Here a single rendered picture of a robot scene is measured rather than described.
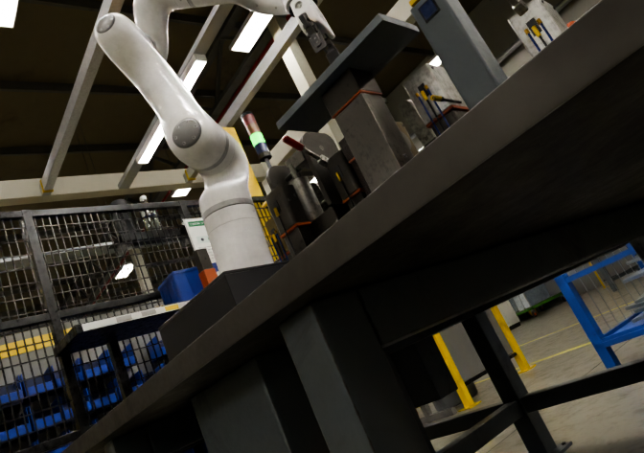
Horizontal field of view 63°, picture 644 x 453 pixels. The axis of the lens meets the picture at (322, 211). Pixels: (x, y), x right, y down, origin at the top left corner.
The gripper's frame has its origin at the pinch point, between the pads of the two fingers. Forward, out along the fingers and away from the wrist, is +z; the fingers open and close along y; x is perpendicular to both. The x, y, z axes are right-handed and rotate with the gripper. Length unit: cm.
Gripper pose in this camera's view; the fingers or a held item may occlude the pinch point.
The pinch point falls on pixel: (328, 54)
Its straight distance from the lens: 129.5
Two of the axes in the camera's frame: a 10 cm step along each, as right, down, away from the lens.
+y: 4.2, 1.1, 9.0
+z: 4.0, 8.7, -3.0
